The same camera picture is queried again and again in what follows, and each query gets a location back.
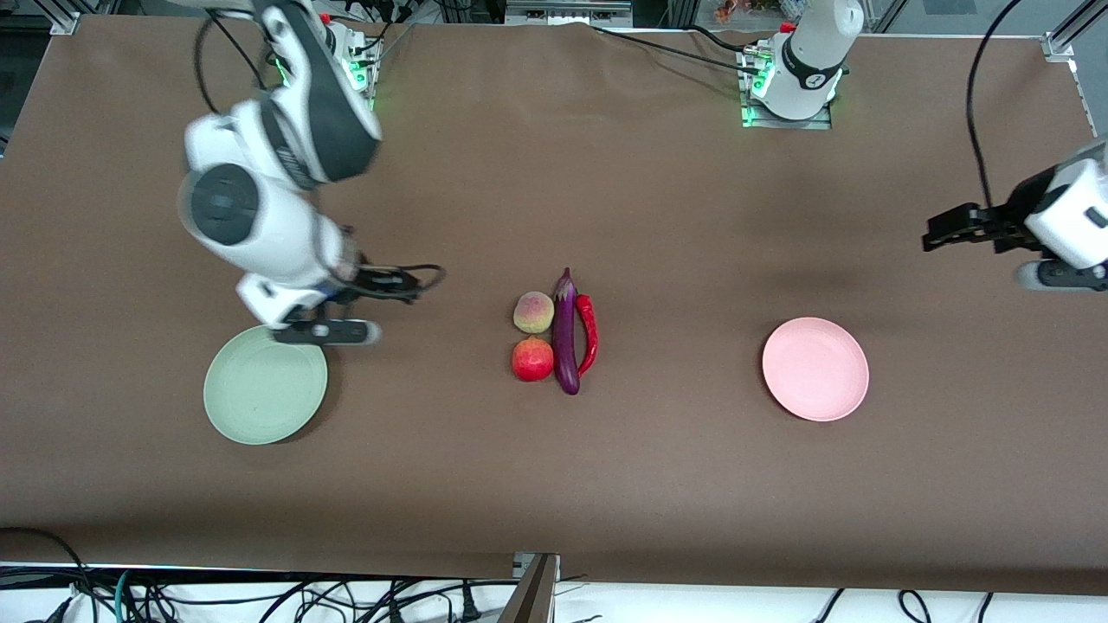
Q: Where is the yellow-pink peach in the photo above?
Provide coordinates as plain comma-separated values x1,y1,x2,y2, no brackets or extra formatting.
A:
513,292,555,334

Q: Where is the purple eggplant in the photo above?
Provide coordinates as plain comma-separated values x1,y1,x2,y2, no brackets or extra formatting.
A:
552,267,581,395

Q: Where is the red chili pepper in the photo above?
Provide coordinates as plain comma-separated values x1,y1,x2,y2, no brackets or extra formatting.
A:
576,294,599,376

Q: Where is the light green plate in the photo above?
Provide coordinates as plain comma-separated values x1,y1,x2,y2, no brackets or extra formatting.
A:
203,324,329,446

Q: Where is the table cover sheet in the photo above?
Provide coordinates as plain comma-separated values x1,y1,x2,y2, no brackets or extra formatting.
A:
0,13,1108,598

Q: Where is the pink plate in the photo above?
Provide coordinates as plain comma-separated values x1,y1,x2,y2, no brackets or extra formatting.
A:
762,318,870,422

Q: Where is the grey metal equipment box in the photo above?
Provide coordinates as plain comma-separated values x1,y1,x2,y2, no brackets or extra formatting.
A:
505,0,633,27

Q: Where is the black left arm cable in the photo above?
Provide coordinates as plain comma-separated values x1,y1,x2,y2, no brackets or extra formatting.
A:
965,0,1027,209

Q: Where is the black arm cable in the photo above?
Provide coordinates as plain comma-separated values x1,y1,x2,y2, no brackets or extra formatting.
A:
194,7,448,304
965,0,1027,209

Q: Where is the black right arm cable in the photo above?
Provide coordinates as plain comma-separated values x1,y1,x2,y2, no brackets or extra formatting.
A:
194,7,448,304

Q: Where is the silver post bracket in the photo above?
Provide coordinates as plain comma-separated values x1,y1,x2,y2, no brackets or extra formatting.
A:
512,552,562,581

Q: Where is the metal camera post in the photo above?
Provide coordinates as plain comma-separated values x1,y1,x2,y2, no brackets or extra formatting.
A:
498,554,559,623

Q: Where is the black cable across table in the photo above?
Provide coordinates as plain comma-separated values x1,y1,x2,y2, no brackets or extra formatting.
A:
591,24,764,77

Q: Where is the black looped floor cable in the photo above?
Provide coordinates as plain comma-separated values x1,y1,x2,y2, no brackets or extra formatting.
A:
0,526,100,623

